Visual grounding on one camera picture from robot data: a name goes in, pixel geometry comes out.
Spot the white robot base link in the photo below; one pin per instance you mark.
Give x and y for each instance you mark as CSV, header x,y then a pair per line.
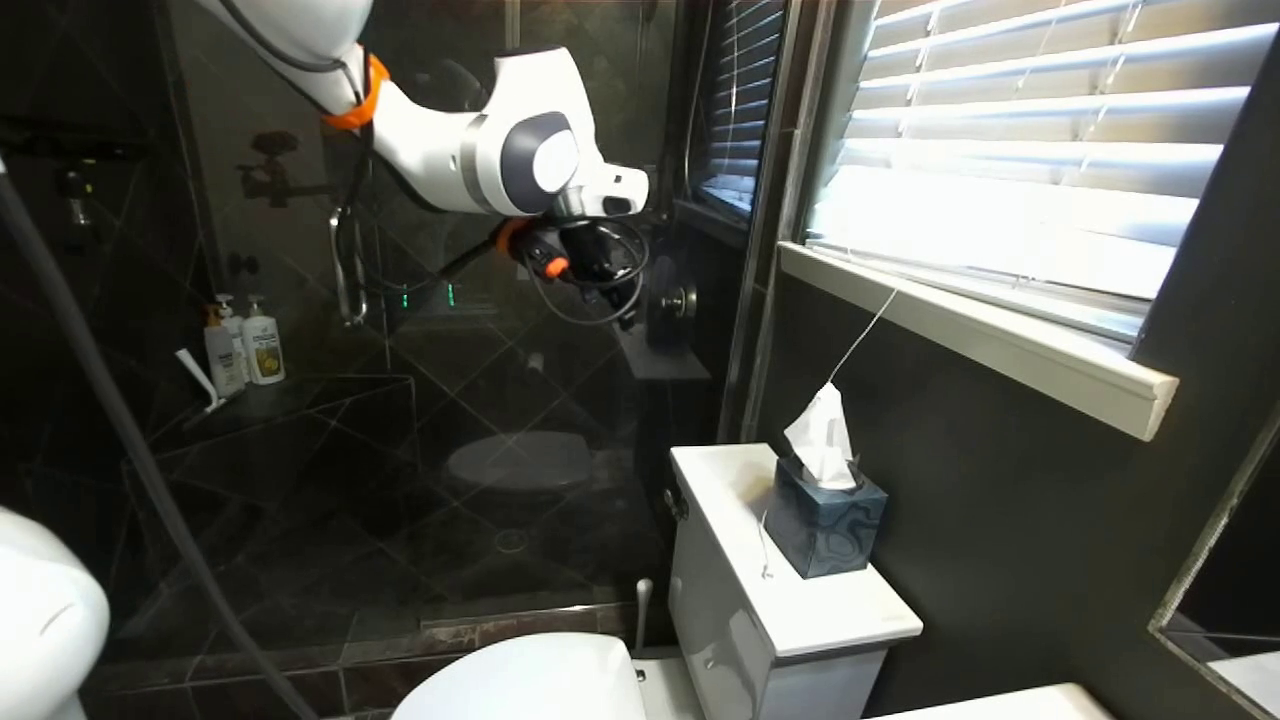
x,y
40,613

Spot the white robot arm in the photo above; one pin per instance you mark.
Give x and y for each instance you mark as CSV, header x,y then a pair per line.
x,y
454,145

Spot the white window sill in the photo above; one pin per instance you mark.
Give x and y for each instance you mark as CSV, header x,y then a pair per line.
x,y
1015,341

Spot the white tissue sheet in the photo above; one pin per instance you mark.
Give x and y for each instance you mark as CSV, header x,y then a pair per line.
x,y
821,435

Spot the clear soap pump bottle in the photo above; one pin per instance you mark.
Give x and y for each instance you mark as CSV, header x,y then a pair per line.
x,y
225,352

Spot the dark narrow window blinds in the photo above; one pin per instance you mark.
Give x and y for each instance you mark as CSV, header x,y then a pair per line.
x,y
740,106

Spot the white window blinds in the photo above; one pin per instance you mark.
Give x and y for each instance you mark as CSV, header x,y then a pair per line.
x,y
1043,145

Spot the white toilet seat lid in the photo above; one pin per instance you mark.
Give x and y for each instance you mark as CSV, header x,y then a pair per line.
x,y
532,680

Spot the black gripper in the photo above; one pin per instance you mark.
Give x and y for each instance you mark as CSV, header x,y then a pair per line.
x,y
601,259

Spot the chrome toilet flush lever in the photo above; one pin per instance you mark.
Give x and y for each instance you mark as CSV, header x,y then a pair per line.
x,y
643,613

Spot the white toilet tank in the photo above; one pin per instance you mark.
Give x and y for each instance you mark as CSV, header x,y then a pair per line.
x,y
745,601

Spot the yellow label soap pump bottle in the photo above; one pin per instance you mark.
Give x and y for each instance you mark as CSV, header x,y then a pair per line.
x,y
266,351

